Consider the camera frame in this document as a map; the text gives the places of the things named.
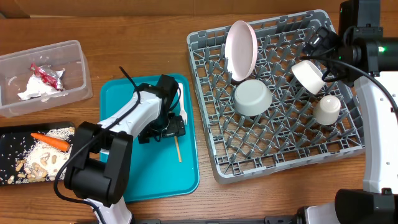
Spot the white plastic fork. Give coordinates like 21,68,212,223
178,83,188,125

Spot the wooden chopstick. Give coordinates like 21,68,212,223
174,136,182,163

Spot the white ceramic bowl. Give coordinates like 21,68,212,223
292,60,325,95

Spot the white paper cup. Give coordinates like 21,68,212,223
313,95,341,125

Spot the grey bowl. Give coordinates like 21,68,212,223
234,80,272,116

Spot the white round plate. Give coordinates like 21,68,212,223
224,21,257,82

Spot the orange carrot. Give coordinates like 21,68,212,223
30,133,70,152

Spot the red foil wrapper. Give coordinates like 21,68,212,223
29,63,65,91

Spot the white napkin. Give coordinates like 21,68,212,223
17,80,61,100

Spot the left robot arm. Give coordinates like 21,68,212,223
61,75,185,223

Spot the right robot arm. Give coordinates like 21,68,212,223
292,0,397,223

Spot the grey dishwasher rack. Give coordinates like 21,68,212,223
187,9,365,184

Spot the black waste tray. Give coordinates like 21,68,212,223
1,121,75,186

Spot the teal plastic tray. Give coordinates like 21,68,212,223
99,73,200,203

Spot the rice and peanut shells pile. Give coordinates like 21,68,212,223
1,127,75,185

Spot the clear plastic bin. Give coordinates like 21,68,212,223
1,40,93,118

